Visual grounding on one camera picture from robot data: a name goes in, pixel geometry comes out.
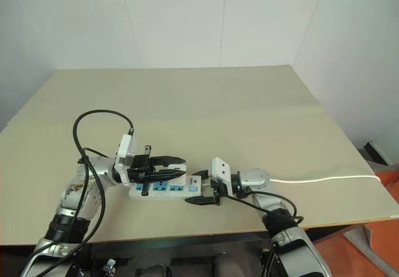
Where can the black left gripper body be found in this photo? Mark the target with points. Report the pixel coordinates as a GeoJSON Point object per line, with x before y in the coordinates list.
{"type": "Point", "coordinates": [138, 161]}

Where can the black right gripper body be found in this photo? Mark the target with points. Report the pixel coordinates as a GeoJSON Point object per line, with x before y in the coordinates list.
{"type": "Point", "coordinates": [219, 192]}

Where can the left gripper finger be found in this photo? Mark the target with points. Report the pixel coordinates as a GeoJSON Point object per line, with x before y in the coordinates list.
{"type": "Point", "coordinates": [163, 174]}
{"type": "Point", "coordinates": [170, 159]}

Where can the white charger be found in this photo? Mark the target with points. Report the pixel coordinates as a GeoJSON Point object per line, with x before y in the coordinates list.
{"type": "Point", "coordinates": [178, 167]}

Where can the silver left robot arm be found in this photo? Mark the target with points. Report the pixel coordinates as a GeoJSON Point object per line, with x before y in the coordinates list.
{"type": "Point", "coordinates": [93, 168]}

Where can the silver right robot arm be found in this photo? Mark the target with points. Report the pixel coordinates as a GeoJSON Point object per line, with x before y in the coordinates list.
{"type": "Point", "coordinates": [280, 202]}

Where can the white power strip blue sockets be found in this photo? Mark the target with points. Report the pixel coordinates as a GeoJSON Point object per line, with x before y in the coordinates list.
{"type": "Point", "coordinates": [184, 192]}

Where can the small metal clamp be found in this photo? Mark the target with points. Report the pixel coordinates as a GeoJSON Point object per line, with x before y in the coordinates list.
{"type": "Point", "coordinates": [110, 265]}

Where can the black angular floor object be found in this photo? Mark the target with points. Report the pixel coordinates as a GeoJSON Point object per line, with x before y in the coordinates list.
{"type": "Point", "coordinates": [375, 153]}

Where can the grey floor mat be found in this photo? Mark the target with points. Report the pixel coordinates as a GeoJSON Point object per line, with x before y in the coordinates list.
{"type": "Point", "coordinates": [371, 258]}

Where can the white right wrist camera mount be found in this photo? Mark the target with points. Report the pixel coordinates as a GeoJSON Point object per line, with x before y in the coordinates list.
{"type": "Point", "coordinates": [222, 169]}

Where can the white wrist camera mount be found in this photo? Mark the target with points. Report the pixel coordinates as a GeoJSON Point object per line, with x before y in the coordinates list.
{"type": "Point", "coordinates": [222, 169]}
{"type": "Point", "coordinates": [125, 146]}

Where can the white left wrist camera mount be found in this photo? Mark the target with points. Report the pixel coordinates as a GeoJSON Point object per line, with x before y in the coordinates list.
{"type": "Point", "coordinates": [125, 146]}

